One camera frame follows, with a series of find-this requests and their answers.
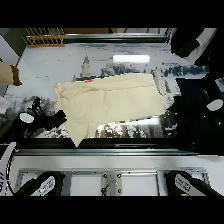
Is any silver frame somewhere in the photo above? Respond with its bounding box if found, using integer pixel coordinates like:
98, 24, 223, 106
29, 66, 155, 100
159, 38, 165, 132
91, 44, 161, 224
0, 147, 224, 197

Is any cream garment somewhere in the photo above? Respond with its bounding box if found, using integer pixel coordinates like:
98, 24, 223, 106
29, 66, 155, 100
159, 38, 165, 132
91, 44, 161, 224
53, 72, 166, 148

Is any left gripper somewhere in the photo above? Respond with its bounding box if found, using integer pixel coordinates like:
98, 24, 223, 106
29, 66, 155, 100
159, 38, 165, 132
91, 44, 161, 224
46, 109, 68, 131

